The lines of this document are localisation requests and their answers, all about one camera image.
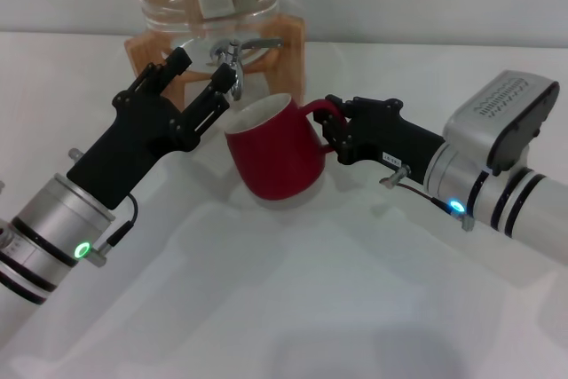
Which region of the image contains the right wrist camera housing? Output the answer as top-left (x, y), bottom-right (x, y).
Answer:
top-left (443, 69), bottom-right (560, 176)

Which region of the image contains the thin right arm cable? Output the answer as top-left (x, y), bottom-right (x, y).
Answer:
top-left (378, 164), bottom-right (477, 233)

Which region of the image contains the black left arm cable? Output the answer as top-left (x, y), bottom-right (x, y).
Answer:
top-left (91, 193), bottom-right (139, 267)

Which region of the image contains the chrome faucet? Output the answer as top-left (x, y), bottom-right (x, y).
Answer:
top-left (207, 36), bottom-right (285, 103)

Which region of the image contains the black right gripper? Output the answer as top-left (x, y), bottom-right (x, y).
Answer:
top-left (312, 93), bottom-right (446, 186)

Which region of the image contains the red cup white inside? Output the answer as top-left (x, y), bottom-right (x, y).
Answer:
top-left (224, 92), bottom-right (346, 201)

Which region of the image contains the wooden dispenser stand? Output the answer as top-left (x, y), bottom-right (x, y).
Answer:
top-left (123, 12), bottom-right (307, 108)

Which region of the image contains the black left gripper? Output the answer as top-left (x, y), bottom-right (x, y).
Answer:
top-left (66, 46), bottom-right (236, 211)

